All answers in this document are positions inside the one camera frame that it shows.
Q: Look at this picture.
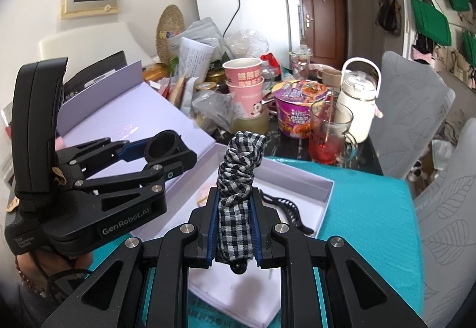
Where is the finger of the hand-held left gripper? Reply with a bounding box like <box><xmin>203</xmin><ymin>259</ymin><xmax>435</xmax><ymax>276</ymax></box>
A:
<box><xmin>56</xmin><ymin>136</ymin><xmax>149</xmax><ymax>174</ymax></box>
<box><xmin>72</xmin><ymin>151</ymin><xmax>198</xmax><ymax>210</ymax></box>

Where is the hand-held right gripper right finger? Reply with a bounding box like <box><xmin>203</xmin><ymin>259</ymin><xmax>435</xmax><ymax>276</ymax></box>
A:
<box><xmin>253</xmin><ymin>187</ymin><xmax>428</xmax><ymax>328</ymax></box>

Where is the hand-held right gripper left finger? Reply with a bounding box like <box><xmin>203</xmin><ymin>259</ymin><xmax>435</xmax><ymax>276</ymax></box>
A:
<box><xmin>39</xmin><ymin>186</ymin><xmax>224</xmax><ymax>328</ymax></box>

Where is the black hair ring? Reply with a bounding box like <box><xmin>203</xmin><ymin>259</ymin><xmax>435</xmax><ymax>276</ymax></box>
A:
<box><xmin>144</xmin><ymin>130</ymin><xmax>184</xmax><ymax>165</ymax></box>

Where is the black white checkered hair tie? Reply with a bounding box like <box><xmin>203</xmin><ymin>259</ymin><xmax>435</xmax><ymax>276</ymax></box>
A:
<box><xmin>217</xmin><ymin>131</ymin><xmax>266</xmax><ymax>262</ymax></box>

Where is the black hair claw clip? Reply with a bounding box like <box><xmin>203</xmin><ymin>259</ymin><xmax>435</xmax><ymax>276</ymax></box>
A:
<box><xmin>256</xmin><ymin>189</ymin><xmax>315</xmax><ymax>234</ymax></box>

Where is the person's left forearm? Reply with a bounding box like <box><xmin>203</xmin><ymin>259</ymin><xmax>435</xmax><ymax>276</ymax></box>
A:
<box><xmin>0</xmin><ymin>257</ymin><xmax>71</xmax><ymax>328</ymax></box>

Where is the person's left hand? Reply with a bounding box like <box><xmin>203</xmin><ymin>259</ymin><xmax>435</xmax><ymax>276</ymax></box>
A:
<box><xmin>35</xmin><ymin>250</ymin><xmax>93</xmax><ymax>289</ymax></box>

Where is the crumpled clear plastic bag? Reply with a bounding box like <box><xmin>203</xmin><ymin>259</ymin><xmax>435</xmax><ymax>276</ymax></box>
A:
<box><xmin>191</xmin><ymin>90</ymin><xmax>239</xmax><ymax>135</ymax></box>

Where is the grey-white packet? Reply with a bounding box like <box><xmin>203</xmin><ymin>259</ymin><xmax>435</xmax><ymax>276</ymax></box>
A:
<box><xmin>182</xmin><ymin>77</ymin><xmax>199</xmax><ymax>117</ymax></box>

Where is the beige packet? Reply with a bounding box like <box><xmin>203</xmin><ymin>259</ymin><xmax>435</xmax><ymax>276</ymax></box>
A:
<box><xmin>175</xmin><ymin>75</ymin><xmax>187</xmax><ymax>106</ymax></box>

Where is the black flat box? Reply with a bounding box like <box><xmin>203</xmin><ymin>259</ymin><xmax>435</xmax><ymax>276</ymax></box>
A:
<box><xmin>63</xmin><ymin>51</ymin><xmax>127</xmax><ymax>103</ymax></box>

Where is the clear tape roll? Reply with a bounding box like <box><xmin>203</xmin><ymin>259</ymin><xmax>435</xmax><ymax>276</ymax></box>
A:
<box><xmin>231</xmin><ymin>107</ymin><xmax>269</xmax><ymax>135</ymax></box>

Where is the pink panda paper cup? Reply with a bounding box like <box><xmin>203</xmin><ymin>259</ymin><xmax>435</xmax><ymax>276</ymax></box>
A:
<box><xmin>227</xmin><ymin>77</ymin><xmax>265</xmax><ymax>118</ymax></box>

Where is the teal padded mat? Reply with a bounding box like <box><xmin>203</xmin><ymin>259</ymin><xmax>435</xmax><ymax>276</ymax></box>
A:
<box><xmin>89</xmin><ymin>155</ymin><xmax>425</xmax><ymax>328</ymax></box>

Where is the glass mug with red drink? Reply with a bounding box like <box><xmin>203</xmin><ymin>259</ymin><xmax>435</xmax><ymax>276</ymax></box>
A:
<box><xmin>308</xmin><ymin>101</ymin><xmax>358</xmax><ymax>165</ymax></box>

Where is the printed paper sheet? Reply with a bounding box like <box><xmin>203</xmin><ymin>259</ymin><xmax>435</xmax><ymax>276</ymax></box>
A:
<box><xmin>178</xmin><ymin>36</ymin><xmax>216</xmax><ymax>79</ymax></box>

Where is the purple instant noodle bowl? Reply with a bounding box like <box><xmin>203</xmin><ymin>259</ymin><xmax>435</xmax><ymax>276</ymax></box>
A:
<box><xmin>271</xmin><ymin>80</ymin><xmax>330</xmax><ymax>139</ymax></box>

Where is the thin metal stirring stick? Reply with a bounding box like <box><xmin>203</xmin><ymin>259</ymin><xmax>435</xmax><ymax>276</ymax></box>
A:
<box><xmin>323</xmin><ymin>92</ymin><xmax>333</xmax><ymax>150</ymax></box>

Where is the round woven straw mat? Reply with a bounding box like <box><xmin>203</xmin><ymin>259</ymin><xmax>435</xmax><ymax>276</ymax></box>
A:
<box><xmin>155</xmin><ymin>4</ymin><xmax>185</xmax><ymax>65</ymax></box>

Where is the grey mailer bag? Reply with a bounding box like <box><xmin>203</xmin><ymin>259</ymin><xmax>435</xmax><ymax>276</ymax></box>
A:
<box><xmin>178</xmin><ymin>18</ymin><xmax>227</xmax><ymax>54</ymax></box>

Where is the clear plastic wrap bag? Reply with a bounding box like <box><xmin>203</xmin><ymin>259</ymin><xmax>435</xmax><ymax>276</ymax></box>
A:
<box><xmin>225</xmin><ymin>29</ymin><xmax>269</xmax><ymax>57</ymax></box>

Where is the glass jar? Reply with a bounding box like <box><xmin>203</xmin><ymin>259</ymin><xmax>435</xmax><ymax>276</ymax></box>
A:
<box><xmin>289</xmin><ymin>47</ymin><xmax>313</xmax><ymax>79</ymax></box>

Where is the beige mug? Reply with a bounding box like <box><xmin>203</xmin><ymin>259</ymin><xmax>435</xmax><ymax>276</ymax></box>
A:
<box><xmin>322</xmin><ymin>68</ymin><xmax>343</xmax><ymax>88</ymax></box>

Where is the white refrigerator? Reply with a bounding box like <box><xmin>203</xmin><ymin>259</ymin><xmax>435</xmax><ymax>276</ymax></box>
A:
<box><xmin>196</xmin><ymin>0</ymin><xmax>302</xmax><ymax>61</ymax></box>

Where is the grey leaf-pattern chair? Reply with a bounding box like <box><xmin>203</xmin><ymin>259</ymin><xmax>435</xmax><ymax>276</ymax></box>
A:
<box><xmin>411</xmin><ymin>123</ymin><xmax>476</xmax><ymax>328</ymax></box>
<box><xmin>368</xmin><ymin>51</ymin><xmax>456</xmax><ymax>176</ymax></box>

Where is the brown door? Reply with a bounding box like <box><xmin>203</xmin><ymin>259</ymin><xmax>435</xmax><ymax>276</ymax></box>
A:
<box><xmin>298</xmin><ymin>0</ymin><xmax>349</xmax><ymax>70</ymax></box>

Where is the dark hanging bag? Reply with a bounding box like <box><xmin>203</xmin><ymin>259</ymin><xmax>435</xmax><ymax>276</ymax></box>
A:
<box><xmin>376</xmin><ymin>0</ymin><xmax>401</xmax><ymax>37</ymax></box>

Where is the red bead bracelet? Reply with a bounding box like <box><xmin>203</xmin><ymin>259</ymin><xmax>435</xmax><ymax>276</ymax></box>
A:
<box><xmin>15</xmin><ymin>255</ymin><xmax>49</xmax><ymax>299</ymax></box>

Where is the white bottle with loop handle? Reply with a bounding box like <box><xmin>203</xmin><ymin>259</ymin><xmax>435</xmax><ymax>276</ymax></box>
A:
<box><xmin>336</xmin><ymin>57</ymin><xmax>383</xmax><ymax>145</ymax></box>

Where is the black power cable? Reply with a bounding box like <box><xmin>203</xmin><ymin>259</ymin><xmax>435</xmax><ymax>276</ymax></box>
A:
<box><xmin>222</xmin><ymin>0</ymin><xmax>248</xmax><ymax>35</ymax></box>

